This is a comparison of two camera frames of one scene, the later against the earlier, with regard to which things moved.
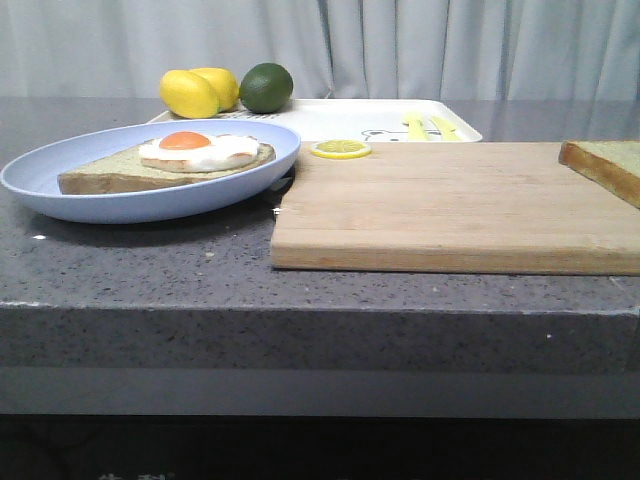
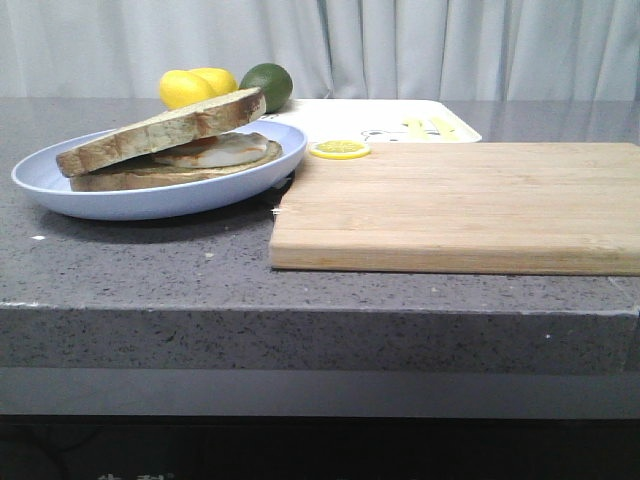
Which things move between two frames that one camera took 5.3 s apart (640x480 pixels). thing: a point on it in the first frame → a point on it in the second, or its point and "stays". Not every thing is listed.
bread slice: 618,180 → 234,109
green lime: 265,88 stays
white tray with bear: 354,120 stays
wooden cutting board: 473,207 stays
